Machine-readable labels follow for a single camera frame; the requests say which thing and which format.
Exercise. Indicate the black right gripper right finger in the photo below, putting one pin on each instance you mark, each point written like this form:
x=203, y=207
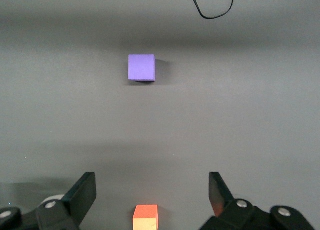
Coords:
x=225, y=205

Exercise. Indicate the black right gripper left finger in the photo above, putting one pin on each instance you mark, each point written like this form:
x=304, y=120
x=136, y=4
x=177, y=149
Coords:
x=75, y=202

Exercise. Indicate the orange foam block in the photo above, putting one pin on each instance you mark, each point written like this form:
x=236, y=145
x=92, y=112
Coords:
x=145, y=216

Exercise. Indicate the purple foam block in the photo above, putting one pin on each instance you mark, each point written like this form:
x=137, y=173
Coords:
x=141, y=67

